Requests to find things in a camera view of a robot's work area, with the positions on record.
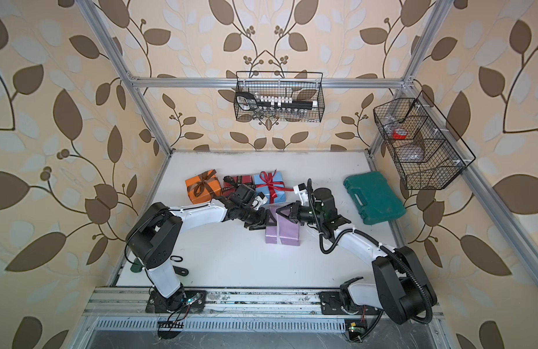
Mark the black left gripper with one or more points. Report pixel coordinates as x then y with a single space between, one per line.
260 225

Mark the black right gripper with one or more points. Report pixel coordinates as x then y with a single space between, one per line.
296 209

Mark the purple gift box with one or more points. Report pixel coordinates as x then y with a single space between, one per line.
284 232

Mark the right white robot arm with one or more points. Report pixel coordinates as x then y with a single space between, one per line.
400 288

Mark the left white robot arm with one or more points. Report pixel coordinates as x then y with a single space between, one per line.
154 236

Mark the red satin ribbon bow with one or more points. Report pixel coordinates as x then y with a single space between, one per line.
271 185

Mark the dark red gift box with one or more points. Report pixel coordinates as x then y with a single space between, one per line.
238 181

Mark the orange gift box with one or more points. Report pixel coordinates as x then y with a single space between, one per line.
202 188

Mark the brown satin ribbon bow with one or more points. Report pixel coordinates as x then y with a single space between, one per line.
203 183

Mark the green plastic tool case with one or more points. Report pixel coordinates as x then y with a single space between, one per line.
375 201

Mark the red item in basket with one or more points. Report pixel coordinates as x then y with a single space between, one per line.
399 134

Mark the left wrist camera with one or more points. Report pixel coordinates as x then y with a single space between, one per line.
247 197

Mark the black handled scissors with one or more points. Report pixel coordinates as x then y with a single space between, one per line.
246 102

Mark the black wire side basket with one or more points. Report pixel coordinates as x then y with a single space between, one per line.
433 154

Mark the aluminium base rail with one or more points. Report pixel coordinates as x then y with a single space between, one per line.
229 310

